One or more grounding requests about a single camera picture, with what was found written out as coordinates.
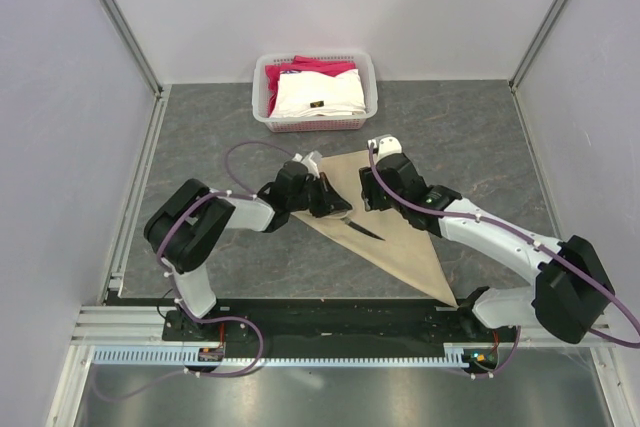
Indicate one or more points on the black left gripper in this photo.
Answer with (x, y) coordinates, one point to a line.
(334, 202)

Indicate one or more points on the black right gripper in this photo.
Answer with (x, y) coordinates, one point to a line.
(369, 191)

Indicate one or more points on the green handled knife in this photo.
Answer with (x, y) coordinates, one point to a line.
(359, 228)

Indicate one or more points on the beige cloth napkin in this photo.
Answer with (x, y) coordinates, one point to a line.
(406, 253)

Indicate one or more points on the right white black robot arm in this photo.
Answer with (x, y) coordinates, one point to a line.
(567, 288)

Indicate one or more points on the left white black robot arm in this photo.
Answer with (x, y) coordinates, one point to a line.
(184, 231)

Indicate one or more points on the white plastic basket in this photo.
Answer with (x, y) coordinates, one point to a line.
(261, 94)

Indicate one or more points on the white folded shirt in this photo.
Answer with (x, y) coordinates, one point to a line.
(309, 94)

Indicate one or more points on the pink folded garment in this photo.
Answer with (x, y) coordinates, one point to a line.
(301, 64)

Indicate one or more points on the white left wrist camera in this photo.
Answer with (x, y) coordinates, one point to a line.
(311, 161)

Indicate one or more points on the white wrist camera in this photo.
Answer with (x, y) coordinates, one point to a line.
(311, 161)
(384, 146)

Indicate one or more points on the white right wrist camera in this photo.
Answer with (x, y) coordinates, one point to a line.
(384, 146)

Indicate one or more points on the blue slotted cable duct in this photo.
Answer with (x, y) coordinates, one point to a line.
(192, 356)

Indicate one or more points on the left aluminium frame post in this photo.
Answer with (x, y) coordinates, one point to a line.
(124, 31)

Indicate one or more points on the aluminium frame post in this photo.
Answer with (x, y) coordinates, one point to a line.
(549, 21)
(124, 31)

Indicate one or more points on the right aluminium frame post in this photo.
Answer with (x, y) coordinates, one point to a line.
(549, 21)

